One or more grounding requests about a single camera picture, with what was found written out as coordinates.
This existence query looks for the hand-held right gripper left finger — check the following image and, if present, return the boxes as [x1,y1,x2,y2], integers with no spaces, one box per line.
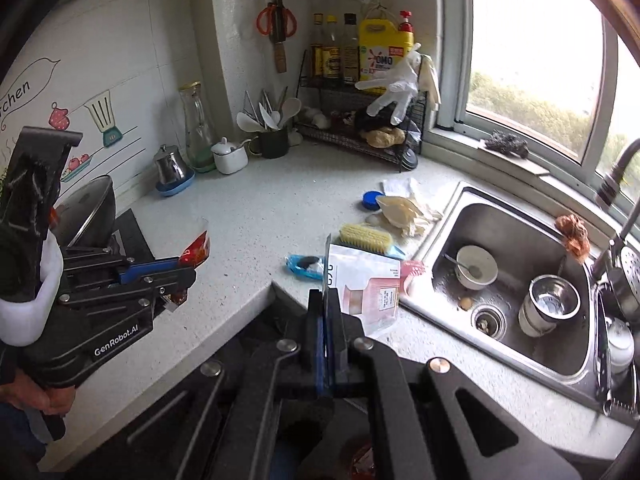
[70,290,331,480]

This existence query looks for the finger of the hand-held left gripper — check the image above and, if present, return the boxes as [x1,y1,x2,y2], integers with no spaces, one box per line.
[56,266,198,309]
[61,254,182,282]

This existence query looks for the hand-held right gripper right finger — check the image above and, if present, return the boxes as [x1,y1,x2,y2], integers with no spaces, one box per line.
[327,300,583,480]

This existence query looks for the red snack packet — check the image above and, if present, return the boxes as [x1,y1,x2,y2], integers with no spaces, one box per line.
[162,217,212,313]

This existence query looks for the white pouch with pink print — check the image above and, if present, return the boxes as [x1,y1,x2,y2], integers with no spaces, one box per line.
[322,234,403,338]

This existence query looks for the white paper towel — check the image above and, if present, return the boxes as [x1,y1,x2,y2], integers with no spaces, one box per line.
[381,177,421,198]

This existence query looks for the person's left hand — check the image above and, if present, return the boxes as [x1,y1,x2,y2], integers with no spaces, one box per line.
[15,382,77,417]

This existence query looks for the blue plastic wrapper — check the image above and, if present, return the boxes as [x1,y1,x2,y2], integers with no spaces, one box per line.
[285,254,326,281]

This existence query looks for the blue dish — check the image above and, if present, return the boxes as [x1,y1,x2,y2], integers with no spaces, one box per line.
[155,172,196,197]

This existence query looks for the small steel teapot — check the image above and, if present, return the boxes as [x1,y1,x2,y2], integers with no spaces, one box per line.
[152,144,190,186]

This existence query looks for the yellow scrub brush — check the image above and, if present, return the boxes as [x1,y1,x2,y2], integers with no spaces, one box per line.
[339,223,407,259]

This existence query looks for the white sugar pot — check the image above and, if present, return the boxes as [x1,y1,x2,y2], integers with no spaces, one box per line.
[211,136,251,175]

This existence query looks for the glass carafe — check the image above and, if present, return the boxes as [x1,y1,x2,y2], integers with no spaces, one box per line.
[179,81,218,173]

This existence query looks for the cream crumpled rubber glove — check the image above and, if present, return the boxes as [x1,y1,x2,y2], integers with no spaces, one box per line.
[375,195,445,238]

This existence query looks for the white ceramic bowl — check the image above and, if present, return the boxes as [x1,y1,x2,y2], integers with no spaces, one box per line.
[455,245,499,291]

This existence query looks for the stacked white bowls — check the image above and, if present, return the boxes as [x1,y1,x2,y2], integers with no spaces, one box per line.
[517,300,558,338]

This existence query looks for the bunch of chopsticks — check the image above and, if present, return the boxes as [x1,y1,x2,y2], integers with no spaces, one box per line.
[243,86,289,131]

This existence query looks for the stainless steel sink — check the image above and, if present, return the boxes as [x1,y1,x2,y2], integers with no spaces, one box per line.
[400,182,640,428]

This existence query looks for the stainless steel cup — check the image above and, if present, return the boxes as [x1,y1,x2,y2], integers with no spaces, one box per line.
[522,275,582,321]

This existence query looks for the white rice paddle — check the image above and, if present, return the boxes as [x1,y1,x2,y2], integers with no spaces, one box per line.
[280,97,302,128]

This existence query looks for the white garlic bulbs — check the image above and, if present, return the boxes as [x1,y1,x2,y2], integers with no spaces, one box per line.
[300,106,331,131]

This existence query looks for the orange rag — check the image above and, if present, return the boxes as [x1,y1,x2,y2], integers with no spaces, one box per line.
[555,214,591,261]

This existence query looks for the dark steel wool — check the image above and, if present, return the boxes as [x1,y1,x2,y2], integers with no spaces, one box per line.
[482,130,530,161]

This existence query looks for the white rubber glove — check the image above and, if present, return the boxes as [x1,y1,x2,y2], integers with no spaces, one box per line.
[355,42,423,126]

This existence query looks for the dark sauce bottle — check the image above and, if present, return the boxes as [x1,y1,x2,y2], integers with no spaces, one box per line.
[310,12,325,78]

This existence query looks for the white lidded bowl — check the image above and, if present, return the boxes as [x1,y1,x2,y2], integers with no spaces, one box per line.
[605,317,635,373]

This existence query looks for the cream hanging rubber glove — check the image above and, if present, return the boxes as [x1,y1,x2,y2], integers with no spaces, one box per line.
[417,52,442,113]

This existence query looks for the steel perforated pot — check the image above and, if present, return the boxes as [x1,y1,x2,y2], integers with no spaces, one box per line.
[607,245,640,316]

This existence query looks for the clear glass bottle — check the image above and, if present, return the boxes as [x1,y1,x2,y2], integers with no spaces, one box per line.
[341,12,361,83]

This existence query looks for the sliding window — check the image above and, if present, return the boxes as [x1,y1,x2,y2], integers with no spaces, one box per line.
[435,0,640,221]

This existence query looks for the yellow detergent jug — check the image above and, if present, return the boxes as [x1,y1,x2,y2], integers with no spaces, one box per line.
[359,5,416,73]

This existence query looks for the grey kitchen faucet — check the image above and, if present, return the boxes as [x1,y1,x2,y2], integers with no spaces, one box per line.
[590,137,640,281]

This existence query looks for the fruit bowl wall sticker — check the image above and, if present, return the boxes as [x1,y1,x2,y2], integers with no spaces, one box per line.
[60,152,93,183]

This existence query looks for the blender wall sticker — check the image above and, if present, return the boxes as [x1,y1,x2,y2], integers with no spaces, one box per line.
[83,89,123,147]

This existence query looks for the red mitten wall sticker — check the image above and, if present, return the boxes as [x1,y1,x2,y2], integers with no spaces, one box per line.
[48,102,71,131]

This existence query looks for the black wire rack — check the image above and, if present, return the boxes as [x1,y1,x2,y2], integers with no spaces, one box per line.
[295,50,428,167]

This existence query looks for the speech bubble wall sticker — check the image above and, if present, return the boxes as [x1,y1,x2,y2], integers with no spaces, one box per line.
[0,57,62,131]

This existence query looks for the red handled scissors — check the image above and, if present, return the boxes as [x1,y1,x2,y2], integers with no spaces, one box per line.
[256,0,298,43]

